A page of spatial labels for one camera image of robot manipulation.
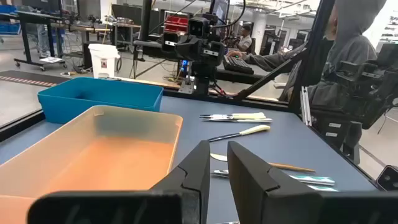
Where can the wooden-top workbench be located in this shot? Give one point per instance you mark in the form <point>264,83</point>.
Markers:
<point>93,28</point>

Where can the orange plastic bin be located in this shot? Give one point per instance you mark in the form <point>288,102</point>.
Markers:
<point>109,161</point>

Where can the blue plastic bin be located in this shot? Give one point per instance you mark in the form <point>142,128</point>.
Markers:
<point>93,93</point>

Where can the backlit black keyboard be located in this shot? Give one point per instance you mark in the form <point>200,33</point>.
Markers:
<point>237,64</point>

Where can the silver aluminium extrusion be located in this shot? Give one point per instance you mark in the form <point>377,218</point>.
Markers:
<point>306,105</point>

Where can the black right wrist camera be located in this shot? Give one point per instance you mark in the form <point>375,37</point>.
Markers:
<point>199,27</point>

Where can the red storage bins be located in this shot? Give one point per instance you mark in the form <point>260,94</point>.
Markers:
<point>175,24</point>

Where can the black rolling table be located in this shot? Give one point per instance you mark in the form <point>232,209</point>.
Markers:
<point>25,40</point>

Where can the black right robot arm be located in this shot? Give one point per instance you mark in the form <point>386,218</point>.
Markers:
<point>202,76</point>

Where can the white trash bin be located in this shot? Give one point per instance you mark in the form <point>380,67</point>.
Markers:
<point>103,62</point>

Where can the gold cutlery piece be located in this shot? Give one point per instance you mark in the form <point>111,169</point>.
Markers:
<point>292,168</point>

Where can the black camera box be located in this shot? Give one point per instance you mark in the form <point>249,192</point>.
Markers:
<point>388,178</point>

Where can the black aluminium table frame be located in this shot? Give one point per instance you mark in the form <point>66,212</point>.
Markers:
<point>264,104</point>

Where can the silver mounting plate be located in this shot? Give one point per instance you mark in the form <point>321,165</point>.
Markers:
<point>186,88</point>

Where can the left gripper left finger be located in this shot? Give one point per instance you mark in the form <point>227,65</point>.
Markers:
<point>186,202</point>

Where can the blue-grey table mat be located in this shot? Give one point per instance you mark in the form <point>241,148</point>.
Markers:
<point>280,146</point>

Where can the dark monitor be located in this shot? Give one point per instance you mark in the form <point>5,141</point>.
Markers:
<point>220,11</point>

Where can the dark keyboard desk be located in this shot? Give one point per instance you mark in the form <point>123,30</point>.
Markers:
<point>248,79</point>

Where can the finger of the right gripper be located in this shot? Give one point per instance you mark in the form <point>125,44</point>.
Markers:
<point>214,54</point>
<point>170,42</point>

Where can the person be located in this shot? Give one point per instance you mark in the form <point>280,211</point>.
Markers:
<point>354,49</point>
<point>245,40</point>

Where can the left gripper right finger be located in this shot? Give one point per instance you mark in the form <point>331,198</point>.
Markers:
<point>264,202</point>

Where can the blue storage bins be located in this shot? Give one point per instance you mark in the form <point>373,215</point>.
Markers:
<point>9,28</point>

